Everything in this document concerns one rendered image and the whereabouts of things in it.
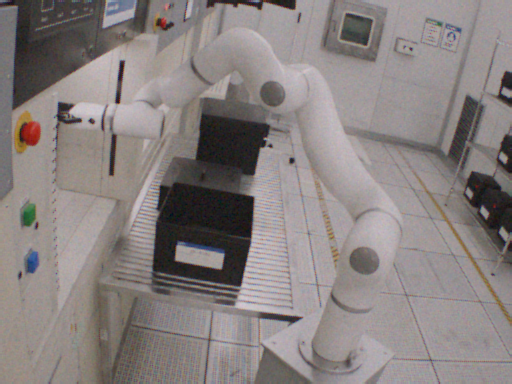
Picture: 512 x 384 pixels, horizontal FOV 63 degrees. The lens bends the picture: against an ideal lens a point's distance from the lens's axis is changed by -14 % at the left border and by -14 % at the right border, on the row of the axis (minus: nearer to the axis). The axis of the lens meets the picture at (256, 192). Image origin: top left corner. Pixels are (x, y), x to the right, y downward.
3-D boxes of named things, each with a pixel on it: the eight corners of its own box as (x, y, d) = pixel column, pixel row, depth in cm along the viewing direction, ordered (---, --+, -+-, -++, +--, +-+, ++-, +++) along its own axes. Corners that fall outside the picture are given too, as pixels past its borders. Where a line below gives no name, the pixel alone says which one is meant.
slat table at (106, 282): (254, 450, 166) (303, 316, 134) (105, 426, 161) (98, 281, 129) (255, 270, 283) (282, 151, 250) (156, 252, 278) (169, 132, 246)
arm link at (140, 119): (121, 96, 124) (112, 117, 118) (168, 102, 125) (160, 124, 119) (122, 118, 130) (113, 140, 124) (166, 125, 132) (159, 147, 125)
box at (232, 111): (256, 176, 215) (267, 123, 205) (192, 167, 212) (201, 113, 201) (253, 152, 241) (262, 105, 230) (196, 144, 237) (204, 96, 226)
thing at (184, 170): (234, 224, 174) (241, 192, 168) (155, 209, 172) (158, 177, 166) (239, 189, 200) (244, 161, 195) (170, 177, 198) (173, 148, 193)
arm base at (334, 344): (376, 352, 123) (400, 303, 116) (337, 384, 110) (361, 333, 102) (326, 318, 134) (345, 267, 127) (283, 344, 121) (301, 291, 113)
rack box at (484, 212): (473, 211, 384) (483, 185, 373) (497, 216, 386) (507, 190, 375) (486, 228, 357) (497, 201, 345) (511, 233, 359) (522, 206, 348)
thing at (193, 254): (151, 270, 139) (155, 221, 132) (167, 225, 164) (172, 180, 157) (241, 288, 141) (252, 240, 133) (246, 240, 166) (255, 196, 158)
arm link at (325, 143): (359, 277, 106) (374, 247, 120) (405, 260, 100) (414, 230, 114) (250, 83, 102) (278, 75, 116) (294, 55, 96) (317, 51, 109)
